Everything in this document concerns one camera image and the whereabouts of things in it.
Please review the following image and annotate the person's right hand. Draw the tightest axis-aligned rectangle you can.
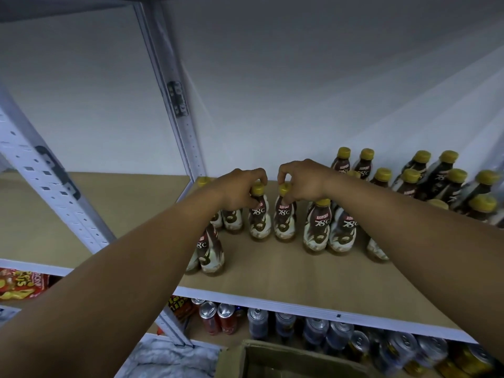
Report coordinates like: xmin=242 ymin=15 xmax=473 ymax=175
xmin=276 ymin=159 xmax=338 ymax=205

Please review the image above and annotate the person's left hand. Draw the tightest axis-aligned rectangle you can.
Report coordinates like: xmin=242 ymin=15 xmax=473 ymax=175
xmin=201 ymin=167 xmax=269 ymax=214

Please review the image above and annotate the coffee bottle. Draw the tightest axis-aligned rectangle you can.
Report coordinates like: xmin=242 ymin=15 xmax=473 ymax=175
xmin=249 ymin=181 xmax=274 ymax=242
xmin=273 ymin=185 xmax=298 ymax=243

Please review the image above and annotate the group of Kopiko coffee bottles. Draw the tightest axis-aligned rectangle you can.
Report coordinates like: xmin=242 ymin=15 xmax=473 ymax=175
xmin=185 ymin=146 xmax=504 ymax=276

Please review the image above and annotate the white metal shelving rack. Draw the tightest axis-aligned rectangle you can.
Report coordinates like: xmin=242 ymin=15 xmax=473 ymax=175
xmin=0 ymin=0 xmax=504 ymax=347

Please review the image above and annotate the brown cardboard box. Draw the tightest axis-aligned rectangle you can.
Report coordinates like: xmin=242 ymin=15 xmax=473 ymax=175
xmin=214 ymin=340 xmax=387 ymax=378

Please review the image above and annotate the person's left forearm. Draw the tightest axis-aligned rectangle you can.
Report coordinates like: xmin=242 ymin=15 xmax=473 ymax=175
xmin=0 ymin=188 xmax=225 ymax=378

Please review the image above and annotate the person's right forearm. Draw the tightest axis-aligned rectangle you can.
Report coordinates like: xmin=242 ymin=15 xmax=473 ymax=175
xmin=327 ymin=178 xmax=504 ymax=363

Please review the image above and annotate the large red chips packet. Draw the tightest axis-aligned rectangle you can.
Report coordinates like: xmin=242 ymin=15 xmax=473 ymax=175
xmin=156 ymin=295 xmax=198 ymax=337

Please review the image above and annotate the row of silver cans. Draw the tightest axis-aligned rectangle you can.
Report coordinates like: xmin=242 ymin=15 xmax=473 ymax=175
xmin=189 ymin=299 xmax=499 ymax=378

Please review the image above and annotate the red yellow snack packet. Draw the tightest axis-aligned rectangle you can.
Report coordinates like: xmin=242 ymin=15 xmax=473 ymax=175
xmin=0 ymin=267 xmax=50 ymax=302

